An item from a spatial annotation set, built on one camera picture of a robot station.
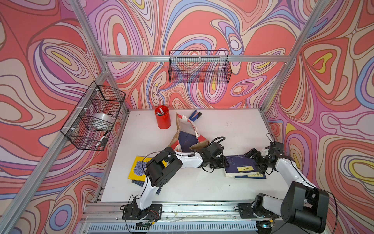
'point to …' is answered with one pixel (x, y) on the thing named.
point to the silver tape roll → (101, 121)
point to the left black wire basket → (98, 99)
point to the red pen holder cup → (163, 117)
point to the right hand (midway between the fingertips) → (249, 163)
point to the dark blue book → (187, 140)
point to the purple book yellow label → (239, 165)
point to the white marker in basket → (101, 140)
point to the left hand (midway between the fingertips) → (230, 167)
